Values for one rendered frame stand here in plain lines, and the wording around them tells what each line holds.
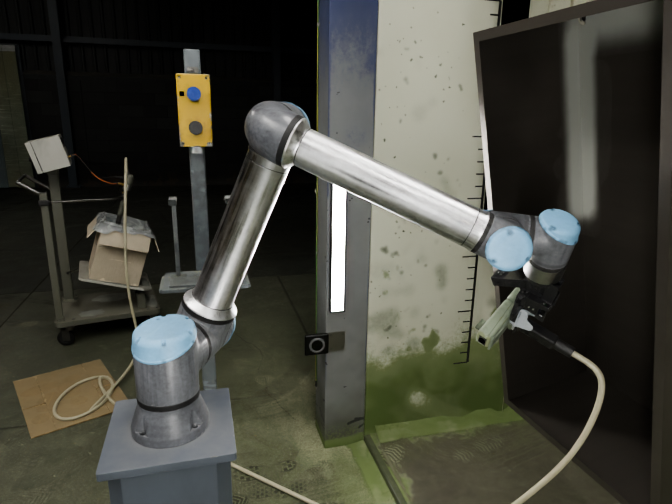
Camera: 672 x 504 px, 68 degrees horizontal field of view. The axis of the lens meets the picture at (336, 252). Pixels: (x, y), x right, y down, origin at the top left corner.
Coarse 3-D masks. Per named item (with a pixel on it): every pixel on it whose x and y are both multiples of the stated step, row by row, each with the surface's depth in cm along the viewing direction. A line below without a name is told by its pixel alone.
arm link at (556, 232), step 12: (540, 216) 111; (552, 216) 111; (564, 216) 111; (540, 228) 111; (552, 228) 108; (564, 228) 108; (576, 228) 109; (540, 240) 110; (552, 240) 109; (564, 240) 108; (576, 240) 110; (540, 252) 112; (552, 252) 111; (564, 252) 111; (540, 264) 115; (552, 264) 114; (564, 264) 114
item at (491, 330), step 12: (516, 288) 141; (504, 312) 134; (480, 324) 134; (492, 324) 132; (504, 324) 132; (480, 336) 130; (492, 336) 129; (540, 336) 130; (552, 336) 130; (564, 348) 128
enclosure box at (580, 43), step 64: (640, 0) 88; (512, 64) 142; (576, 64) 148; (640, 64) 130; (512, 128) 147; (576, 128) 154; (640, 128) 135; (512, 192) 153; (576, 192) 160; (640, 192) 140; (576, 256) 167; (640, 256) 146; (576, 320) 175; (640, 320) 152; (512, 384) 173; (576, 384) 176; (640, 384) 159; (640, 448) 144
